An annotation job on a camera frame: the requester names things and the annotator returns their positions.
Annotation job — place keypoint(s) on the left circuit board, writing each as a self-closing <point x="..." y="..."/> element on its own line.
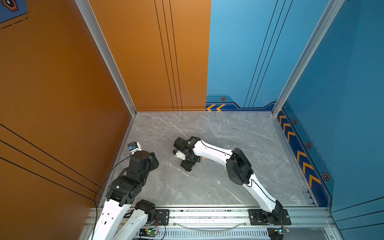
<point x="148" y="233"/>

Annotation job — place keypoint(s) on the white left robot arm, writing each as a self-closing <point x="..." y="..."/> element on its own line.
<point x="121" y="195"/>

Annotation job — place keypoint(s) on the right circuit board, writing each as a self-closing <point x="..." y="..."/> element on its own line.
<point x="282" y="230"/>

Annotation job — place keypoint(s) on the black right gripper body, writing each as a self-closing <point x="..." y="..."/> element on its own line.
<point x="188" y="162"/>

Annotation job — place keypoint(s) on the aluminium corner post right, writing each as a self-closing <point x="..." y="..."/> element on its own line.
<point x="318" y="34"/>

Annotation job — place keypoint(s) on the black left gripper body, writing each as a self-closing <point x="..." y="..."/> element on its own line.
<point x="153" y="163"/>

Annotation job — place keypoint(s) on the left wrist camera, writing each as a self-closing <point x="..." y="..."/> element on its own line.
<point x="134" y="147"/>

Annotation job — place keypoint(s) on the aluminium corner post left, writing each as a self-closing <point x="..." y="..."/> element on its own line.
<point x="101" y="42"/>

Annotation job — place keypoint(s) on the aluminium corner post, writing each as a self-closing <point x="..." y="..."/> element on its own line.
<point x="101" y="42"/>
<point x="318" y="34"/>

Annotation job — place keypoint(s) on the circuit board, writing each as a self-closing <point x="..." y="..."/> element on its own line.
<point x="282" y="230"/>
<point x="148" y="233"/>

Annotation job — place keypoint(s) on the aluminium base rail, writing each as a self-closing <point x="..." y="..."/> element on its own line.
<point x="228" y="223"/>

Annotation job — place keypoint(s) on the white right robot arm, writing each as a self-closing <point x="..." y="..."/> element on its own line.
<point x="240" y="172"/>

